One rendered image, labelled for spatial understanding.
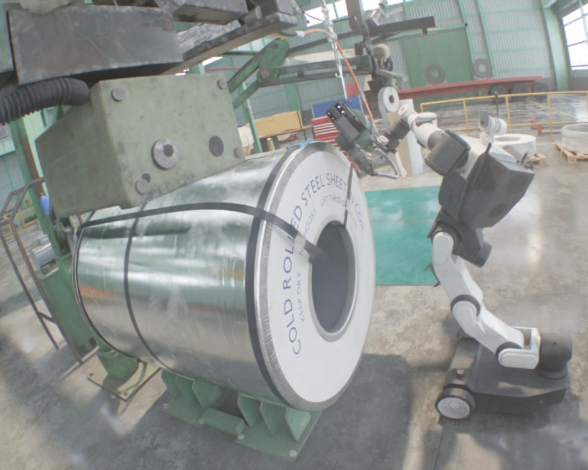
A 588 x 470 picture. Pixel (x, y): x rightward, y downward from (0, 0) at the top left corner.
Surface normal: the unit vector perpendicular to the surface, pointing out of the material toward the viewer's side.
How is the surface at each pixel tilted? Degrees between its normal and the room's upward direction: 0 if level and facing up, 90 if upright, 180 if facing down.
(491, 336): 90
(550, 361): 90
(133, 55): 90
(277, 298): 90
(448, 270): 111
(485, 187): 73
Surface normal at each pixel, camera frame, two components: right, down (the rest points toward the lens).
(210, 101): 0.86, -0.04
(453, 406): -0.53, 0.41
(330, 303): -0.40, -0.64
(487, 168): -0.92, 0.05
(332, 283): -0.49, -0.25
